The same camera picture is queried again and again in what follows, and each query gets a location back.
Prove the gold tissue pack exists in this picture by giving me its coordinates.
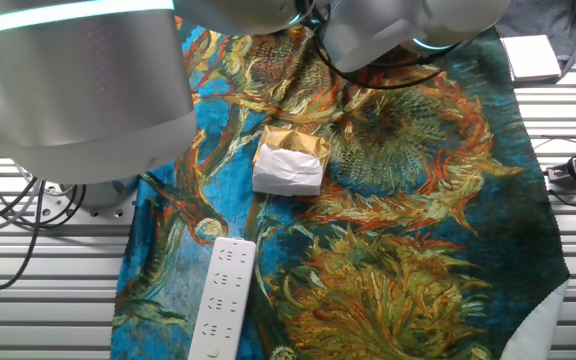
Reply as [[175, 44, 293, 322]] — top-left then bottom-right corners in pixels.
[[251, 124, 332, 198]]

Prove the sunflower painting cloth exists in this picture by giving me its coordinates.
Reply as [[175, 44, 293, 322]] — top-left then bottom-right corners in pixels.
[[110, 14, 571, 360]]

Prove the white power strip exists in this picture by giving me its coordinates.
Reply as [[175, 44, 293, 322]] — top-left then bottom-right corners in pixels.
[[187, 236, 258, 360]]

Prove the white pad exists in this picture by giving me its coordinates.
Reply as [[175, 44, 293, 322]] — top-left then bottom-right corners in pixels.
[[500, 33, 563, 83]]

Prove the dark grey towel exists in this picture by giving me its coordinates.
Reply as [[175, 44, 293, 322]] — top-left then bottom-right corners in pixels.
[[495, 0, 576, 85]]

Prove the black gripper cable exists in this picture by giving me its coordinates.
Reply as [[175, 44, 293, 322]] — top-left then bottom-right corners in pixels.
[[295, 0, 462, 91]]

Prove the black cable bundle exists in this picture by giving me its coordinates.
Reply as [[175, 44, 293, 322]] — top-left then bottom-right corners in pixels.
[[0, 149, 88, 292]]

